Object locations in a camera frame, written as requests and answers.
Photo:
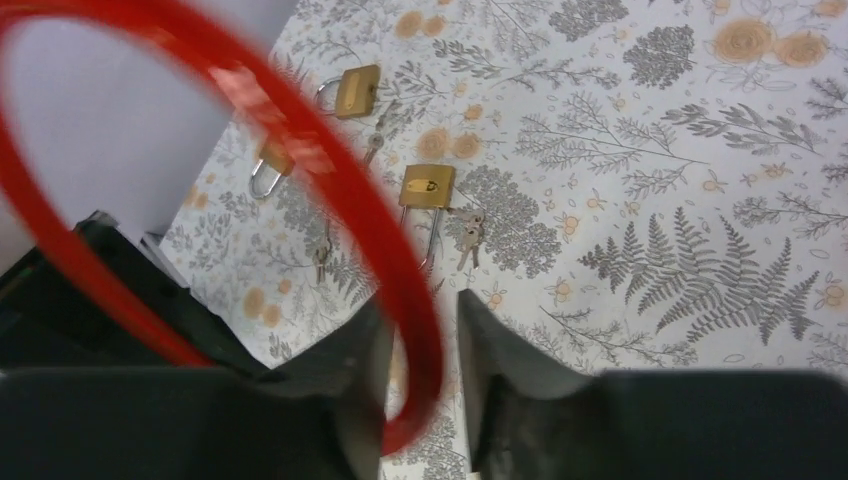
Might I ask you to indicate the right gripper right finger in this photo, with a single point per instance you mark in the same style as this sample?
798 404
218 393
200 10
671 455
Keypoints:
530 417

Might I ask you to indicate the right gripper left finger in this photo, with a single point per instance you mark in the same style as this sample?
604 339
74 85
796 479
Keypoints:
318 416

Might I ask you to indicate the small metal key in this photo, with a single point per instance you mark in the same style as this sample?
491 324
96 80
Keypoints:
321 252

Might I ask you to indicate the silver key bunch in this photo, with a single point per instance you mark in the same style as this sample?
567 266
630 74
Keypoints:
471 236

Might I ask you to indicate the small brass padlock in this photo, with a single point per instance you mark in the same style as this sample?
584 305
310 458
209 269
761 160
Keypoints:
427 187

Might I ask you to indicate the red cable lock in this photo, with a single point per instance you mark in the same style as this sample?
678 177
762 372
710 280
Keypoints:
236 73

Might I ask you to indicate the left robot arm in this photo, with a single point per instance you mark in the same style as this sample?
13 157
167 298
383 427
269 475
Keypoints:
103 302

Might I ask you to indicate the small key by padlock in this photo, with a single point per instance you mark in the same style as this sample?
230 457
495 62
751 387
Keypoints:
377 139

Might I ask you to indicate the floral table mat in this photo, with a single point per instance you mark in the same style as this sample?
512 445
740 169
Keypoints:
664 182

